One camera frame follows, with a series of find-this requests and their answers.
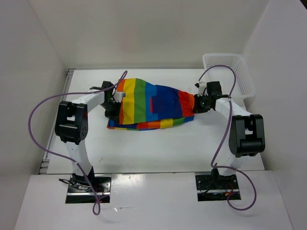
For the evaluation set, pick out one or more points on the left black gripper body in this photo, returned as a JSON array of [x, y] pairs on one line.
[[103, 104]]

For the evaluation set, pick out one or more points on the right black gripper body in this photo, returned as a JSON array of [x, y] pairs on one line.
[[202, 105]]

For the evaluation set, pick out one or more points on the rainbow striped shorts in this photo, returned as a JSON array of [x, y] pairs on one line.
[[147, 106]]

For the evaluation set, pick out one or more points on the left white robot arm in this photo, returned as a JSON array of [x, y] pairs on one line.
[[72, 129]]

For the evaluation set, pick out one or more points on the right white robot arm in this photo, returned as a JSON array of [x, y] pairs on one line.
[[244, 131]]

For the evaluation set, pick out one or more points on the white plastic basket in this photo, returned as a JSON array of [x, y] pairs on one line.
[[232, 73]]

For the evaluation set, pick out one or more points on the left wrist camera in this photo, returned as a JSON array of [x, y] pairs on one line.
[[118, 96]]

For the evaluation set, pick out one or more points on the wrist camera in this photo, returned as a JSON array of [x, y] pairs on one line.
[[118, 96], [201, 86]]

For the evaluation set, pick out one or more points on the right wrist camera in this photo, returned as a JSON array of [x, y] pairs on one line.
[[201, 86]]

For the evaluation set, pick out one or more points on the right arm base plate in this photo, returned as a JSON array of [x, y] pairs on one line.
[[218, 190]]

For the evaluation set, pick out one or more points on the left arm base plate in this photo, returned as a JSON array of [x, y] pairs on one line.
[[82, 194]]

